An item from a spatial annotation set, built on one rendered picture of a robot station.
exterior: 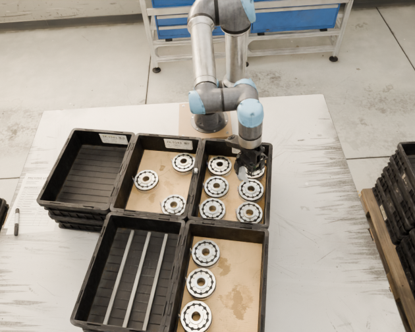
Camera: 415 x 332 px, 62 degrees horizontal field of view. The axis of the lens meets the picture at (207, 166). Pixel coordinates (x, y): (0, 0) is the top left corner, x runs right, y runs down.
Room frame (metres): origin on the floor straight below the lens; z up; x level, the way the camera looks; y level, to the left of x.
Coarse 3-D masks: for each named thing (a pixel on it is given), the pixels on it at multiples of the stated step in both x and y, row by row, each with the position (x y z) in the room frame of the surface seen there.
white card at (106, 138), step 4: (100, 136) 1.08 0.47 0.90; (104, 136) 1.08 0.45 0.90; (108, 136) 1.08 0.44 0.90; (112, 136) 1.07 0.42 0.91; (116, 136) 1.07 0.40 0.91; (120, 136) 1.06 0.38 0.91; (124, 136) 1.06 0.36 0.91; (104, 140) 1.08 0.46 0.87; (108, 140) 1.08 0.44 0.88; (112, 140) 1.07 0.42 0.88; (116, 140) 1.07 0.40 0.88; (120, 140) 1.06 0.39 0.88; (124, 140) 1.06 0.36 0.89
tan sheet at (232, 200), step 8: (208, 160) 0.95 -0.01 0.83; (232, 160) 0.94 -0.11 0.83; (232, 168) 0.90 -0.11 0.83; (208, 176) 0.86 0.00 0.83; (232, 176) 0.85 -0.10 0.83; (264, 176) 0.84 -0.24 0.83; (232, 184) 0.81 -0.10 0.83; (264, 184) 0.80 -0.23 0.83; (232, 192) 0.77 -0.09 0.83; (264, 192) 0.76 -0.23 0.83; (200, 200) 0.75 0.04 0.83; (224, 200) 0.74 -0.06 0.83; (232, 200) 0.73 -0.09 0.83; (240, 200) 0.73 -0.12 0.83; (264, 200) 0.72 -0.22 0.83; (232, 208) 0.70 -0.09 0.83; (232, 216) 0.66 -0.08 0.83
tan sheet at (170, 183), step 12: (144, 156) 1.00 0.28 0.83; (156, 156) 1.00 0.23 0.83; (168, 156) 0.99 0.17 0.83; (144, 168) 0.94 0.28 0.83; (156, 168) 0.93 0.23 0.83; (168, 168) 0.93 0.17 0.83; (168, 180) 0.86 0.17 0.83; (180, 180) 0.85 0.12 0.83; (132, 192) 0.81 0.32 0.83; (156, 192) 0.80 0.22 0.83; (168, 192) 0.80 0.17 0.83; (180, 192) 0.79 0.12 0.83; (132, 204) 0.75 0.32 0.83; (144, 204) 0.75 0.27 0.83; (156, 204) 0.74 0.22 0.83
